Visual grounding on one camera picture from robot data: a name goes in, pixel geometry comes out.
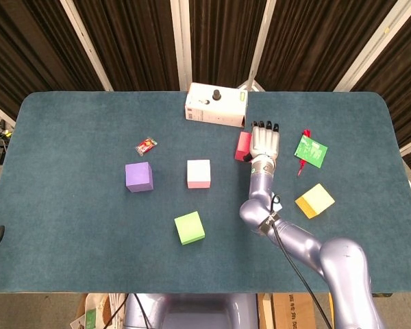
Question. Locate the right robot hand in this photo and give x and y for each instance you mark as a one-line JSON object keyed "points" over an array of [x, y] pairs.
{"points": [[265, 144]]}

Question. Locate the red foam cube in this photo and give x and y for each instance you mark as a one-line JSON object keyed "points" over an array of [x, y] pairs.
{"points": [[242, 145]]}

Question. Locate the yellow foam cube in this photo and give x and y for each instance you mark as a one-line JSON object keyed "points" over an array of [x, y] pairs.
{"points": [[316, 200]]}

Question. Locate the purple foam cube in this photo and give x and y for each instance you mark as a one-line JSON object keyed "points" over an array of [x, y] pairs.
{"points": [[138, 176]]}

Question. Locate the small red ribbon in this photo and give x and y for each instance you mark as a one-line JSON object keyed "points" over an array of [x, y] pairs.
{"points": [[300, 168]]}

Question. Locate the green sachet packet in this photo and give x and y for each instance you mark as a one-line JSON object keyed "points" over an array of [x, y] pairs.
{"points": [[311, 150]]}

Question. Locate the white cardboard box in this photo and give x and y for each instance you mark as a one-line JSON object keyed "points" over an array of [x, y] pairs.
{"points": [[219, 109]]}

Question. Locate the white tripod stand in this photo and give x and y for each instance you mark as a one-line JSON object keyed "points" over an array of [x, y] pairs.
{"points": [[251, 82]]}

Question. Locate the black knob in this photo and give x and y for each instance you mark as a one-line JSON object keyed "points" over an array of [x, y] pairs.
{"points": [[216, 95]]}

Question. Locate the pink foam cube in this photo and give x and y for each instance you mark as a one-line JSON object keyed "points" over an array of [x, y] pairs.
{"points": [[198, 171]]}

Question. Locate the teal felt table cover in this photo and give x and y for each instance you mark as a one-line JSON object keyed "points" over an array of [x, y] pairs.
{"points": [[72, 240]]}

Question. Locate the green foam cube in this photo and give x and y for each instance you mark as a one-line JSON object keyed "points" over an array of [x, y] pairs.
{"points": [[189, 228]]}

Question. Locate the red candy wrapper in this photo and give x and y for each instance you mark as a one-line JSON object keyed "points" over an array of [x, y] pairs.
{"points": [[146, 146]]}

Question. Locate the white paper bag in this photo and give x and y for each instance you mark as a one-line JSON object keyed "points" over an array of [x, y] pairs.
{"points": [[92, 315]]}

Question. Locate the wooden plank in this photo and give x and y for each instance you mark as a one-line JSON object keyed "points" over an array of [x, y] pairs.
{"points": [[265, 312]]}

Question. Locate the brown cardboard box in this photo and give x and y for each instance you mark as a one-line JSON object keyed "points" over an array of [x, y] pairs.
{"points": [[292, 312]]}

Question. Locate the grey robot torso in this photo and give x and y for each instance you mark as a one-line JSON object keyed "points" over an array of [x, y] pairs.
{"points": [[198, 312]]}

